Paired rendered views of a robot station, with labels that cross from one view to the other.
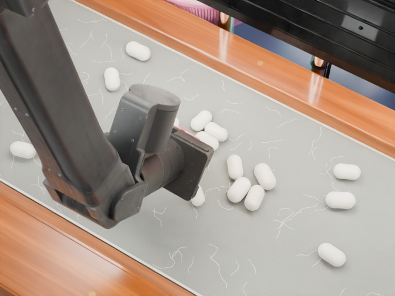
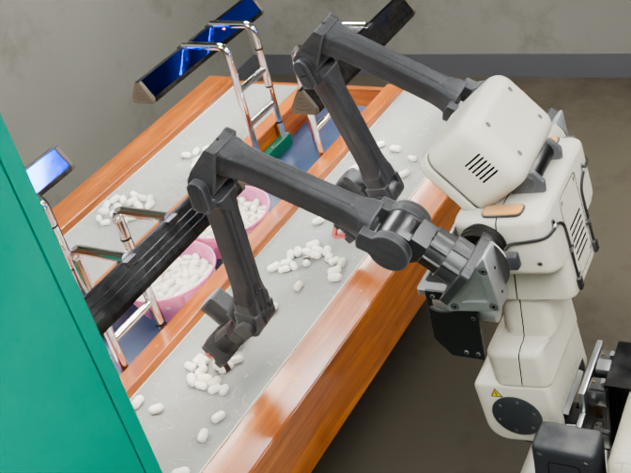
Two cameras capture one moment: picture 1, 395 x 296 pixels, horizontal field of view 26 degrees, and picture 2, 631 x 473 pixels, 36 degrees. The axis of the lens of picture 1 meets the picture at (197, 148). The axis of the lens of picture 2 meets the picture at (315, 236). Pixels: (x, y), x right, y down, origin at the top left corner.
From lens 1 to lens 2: 1.79 m
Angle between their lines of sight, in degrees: 59
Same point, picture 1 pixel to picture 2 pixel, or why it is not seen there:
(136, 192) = not seen: hidden behind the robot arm
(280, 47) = not seen: hidden behind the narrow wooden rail
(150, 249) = (268, 373)
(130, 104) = (217, 296)
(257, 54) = (150, 348)
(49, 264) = (279, 398)
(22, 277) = (286, 406)
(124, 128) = (226, 302)
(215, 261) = (274, 348)
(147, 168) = not seen: hidden behind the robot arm
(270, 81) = (169, 340)
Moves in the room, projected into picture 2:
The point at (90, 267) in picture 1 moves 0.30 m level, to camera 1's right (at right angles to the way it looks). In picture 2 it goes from (280, 382) to (280, 299)
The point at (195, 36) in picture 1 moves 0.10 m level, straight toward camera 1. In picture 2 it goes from (133, 374) to (175, 366)
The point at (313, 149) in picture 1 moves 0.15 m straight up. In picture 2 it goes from (210, 326) to (193, 278)
